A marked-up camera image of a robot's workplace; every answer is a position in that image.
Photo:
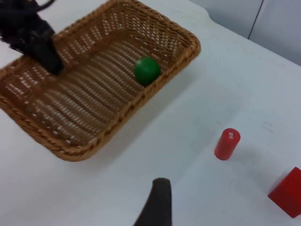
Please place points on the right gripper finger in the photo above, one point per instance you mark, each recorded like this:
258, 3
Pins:
156, 207

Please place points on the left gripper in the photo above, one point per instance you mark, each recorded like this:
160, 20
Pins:
20, 30

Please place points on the pale brown wicker basket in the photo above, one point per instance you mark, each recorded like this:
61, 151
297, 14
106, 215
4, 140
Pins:
94, 110

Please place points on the green ball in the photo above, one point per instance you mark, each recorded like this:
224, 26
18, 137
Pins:
147, 70

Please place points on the red cylinder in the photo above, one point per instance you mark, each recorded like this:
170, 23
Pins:
226, 144

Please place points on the red cube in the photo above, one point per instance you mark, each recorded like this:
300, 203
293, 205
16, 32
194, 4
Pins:
288, 193

